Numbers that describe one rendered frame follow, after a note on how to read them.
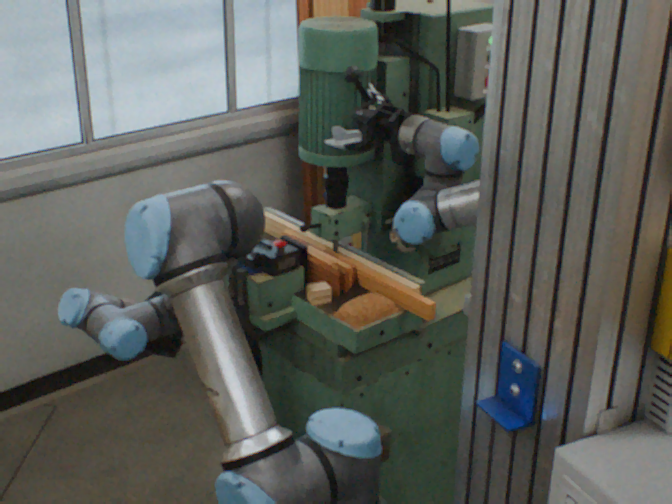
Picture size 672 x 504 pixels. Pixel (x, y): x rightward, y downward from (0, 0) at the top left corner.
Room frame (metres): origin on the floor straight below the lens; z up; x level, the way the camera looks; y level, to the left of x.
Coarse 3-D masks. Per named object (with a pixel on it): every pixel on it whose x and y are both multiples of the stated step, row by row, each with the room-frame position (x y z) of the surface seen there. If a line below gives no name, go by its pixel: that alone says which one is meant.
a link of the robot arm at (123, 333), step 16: (112, 304) 1.54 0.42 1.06; (144, 304) 1.52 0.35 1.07; (96, 320) 1.48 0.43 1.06; (112, 320) 1.46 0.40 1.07; (128, 320) 1.46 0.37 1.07; (144, 320) 1.49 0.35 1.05; (96, 336) 1.46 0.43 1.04; (112, 336) 1.43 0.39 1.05; (128, 336) 1.44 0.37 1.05; (144, 336) 1.46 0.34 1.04; (112, 352) 1.42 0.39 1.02; (128, 352) 1.44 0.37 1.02
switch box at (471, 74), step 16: (464, 32) 2.11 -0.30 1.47; (480, 32) 2.09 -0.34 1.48; (464, 48) 2.11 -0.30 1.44; (480, 48) 2.09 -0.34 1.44; (464, 64) 2.11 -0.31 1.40; (480, 64) 2.09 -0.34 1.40; (464, 80) 2.10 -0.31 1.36; (480, 80) 2.10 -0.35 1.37; (464, 96) 2.10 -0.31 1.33; (480, 96) 2.10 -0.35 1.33
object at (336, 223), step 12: (324, 204) 2.05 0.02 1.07; (348, 204) 2.05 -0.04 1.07; (360, 204) 2.05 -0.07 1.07; (312, 216) 2.03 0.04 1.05; (324, 216) 1.99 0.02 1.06; (336, 216) 1.99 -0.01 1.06; (348, 216) 2.02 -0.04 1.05; (360, 216) 2.04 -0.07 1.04; (324, 228) 1.99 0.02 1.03; (336, 228) 1.99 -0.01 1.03; (348, 228) 2.02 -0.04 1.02; (360, 228) 2.04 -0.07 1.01
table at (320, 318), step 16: (272, 240) 2.21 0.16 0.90; (304, 288) 1.93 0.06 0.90; (352, 288) 1.94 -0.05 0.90; (304, 304) 1.87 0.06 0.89; (320, 304) 1.85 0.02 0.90; (336, 304) 1.85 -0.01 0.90; (256, 320) 1.85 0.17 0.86; (272, 320) 1.84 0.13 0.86; (288, 320) 1.87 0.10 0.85; (304, 320) 1.87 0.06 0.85; (320, 320) 1.82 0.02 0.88; (336, 320) 1.78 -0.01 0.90; (384, 320) 1.78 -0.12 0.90; (400, 320) 1.82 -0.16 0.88; (416, 320) 1.85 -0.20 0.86; (336, 336) 1.78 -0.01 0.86; (352, 336) 1.74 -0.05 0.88; (368, 336) 1.75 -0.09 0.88; (384, 336) 1.78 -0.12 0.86; (352, 352) 1.74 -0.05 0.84
